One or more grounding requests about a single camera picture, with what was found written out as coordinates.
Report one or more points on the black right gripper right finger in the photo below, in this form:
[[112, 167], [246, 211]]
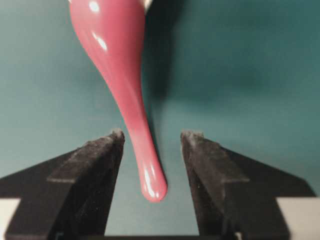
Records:
[[239, 198]]

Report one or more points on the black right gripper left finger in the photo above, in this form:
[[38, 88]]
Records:
[[63, 198]]

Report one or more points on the pink plastic spoon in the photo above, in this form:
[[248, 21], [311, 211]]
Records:
[[112, 34]]

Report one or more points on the speckled ceramic spoon rest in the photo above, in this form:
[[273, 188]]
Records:
[[147, 3]]

